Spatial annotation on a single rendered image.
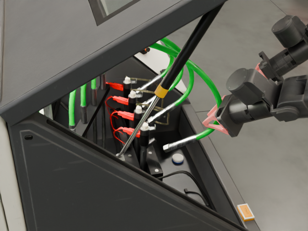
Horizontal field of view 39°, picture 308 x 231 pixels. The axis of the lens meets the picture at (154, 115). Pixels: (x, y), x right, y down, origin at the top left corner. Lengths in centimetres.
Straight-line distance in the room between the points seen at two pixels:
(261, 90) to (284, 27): 29
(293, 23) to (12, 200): 79
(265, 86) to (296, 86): 6
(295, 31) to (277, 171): 177
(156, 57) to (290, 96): 101
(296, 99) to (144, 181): 34
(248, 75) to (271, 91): 6
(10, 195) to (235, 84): 49
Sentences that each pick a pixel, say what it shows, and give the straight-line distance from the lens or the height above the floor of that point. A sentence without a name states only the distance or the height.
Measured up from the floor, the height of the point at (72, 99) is 124.
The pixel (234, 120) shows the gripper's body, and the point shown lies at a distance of 100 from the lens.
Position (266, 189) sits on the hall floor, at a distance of 271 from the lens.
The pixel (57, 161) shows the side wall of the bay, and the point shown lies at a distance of 76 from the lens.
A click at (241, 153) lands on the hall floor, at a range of 289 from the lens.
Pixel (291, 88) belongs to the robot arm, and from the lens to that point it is 91.
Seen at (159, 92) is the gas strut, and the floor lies 146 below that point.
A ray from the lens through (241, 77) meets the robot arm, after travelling 91.
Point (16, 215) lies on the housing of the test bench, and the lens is 85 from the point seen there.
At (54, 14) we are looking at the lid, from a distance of 80.
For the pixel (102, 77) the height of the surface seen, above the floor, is 115.
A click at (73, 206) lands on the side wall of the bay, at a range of 84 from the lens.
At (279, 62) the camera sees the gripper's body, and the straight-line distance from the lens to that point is 119.
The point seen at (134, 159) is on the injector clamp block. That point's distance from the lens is 131.
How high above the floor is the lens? 187
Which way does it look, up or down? 37 degrees down
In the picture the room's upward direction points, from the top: 4 degrees clockwise
